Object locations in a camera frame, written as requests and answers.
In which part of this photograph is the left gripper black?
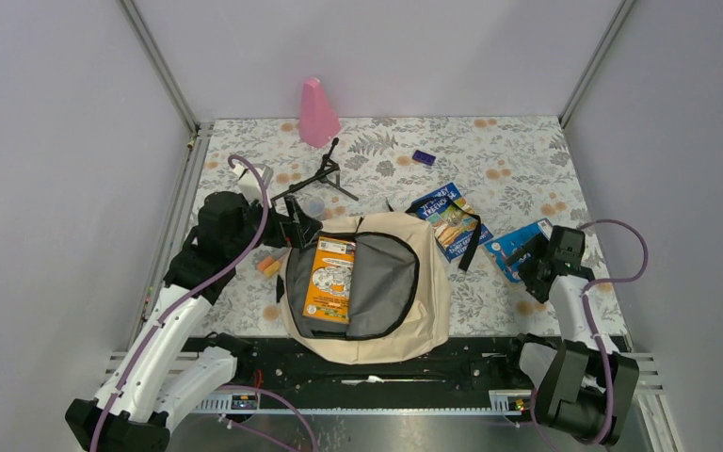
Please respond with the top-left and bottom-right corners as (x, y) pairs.
(228, 191), (322, 258)

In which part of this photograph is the blue round-logo book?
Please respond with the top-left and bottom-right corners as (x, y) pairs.
(484, 218), (553, 283)

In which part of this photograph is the orange children's book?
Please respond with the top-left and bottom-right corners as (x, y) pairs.
(302, 236), (356, 325)

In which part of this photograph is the cream canvas backpack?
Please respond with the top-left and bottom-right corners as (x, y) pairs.
(277, 211), (452, 364)

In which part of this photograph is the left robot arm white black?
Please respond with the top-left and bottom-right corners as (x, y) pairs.
(65, 191), (322, 451)

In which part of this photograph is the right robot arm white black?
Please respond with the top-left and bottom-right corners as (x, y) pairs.
(502, 226), (639, 446)

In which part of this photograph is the clear jar of clips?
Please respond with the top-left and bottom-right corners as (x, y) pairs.
(300, 196), (326, 221)

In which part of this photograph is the black folding tripod stand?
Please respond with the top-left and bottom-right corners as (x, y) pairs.
(270, 137), (360, 203)

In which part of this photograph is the blue Treehouse book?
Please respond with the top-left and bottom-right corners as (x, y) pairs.
(406, 183), (493, 271)

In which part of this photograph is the pink cone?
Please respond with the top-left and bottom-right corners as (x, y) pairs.
(298, 77), (342, 148)

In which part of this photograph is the purple small block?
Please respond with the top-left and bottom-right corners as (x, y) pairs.
(412, 150), (436, 167)

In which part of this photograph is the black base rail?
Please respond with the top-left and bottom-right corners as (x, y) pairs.
(174, 335), (634, 413)

